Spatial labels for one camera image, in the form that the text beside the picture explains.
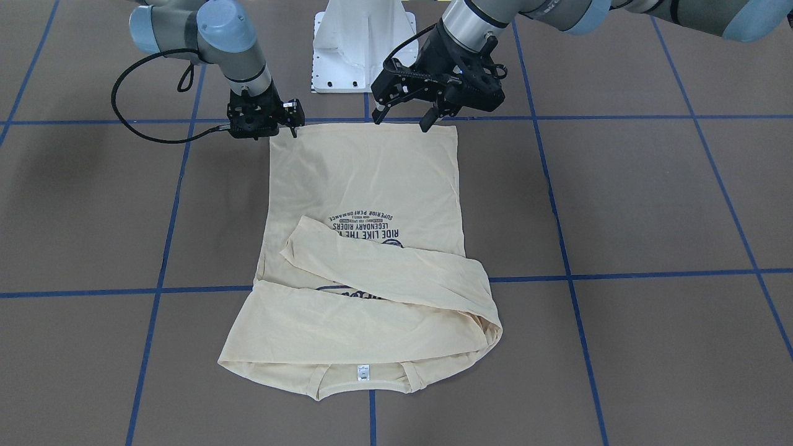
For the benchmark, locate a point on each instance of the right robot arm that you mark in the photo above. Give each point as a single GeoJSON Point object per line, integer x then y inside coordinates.
{"type": "Point", "coordinates": [220, 33]}

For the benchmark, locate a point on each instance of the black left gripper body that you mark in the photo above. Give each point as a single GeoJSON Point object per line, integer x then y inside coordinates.
{"type": "Point", "coordinates": [435, 62]}

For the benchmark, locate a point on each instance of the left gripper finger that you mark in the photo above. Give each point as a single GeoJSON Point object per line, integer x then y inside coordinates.
{"type": "Point", "coordinates": [429, 119]}

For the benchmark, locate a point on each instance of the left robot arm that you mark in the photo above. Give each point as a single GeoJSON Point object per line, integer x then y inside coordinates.
{"type": "Point", "coordinates": [739, 21]}

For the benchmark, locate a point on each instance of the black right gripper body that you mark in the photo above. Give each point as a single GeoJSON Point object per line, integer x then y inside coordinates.
{"type": "Point", "coordinates": [273, 101]}

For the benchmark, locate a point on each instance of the cream long-sleeve printed shirt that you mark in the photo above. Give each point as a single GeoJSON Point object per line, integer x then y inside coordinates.
{"type": "Point", "coordinates": [363, 282]}

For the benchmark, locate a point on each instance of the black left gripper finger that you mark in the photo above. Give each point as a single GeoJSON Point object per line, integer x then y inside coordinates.
{"type": "Point", "coordinates": [380, 111]}

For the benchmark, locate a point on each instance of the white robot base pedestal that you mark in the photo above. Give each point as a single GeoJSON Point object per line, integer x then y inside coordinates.
{"type": "Point", "coordinates": [351, 40]}

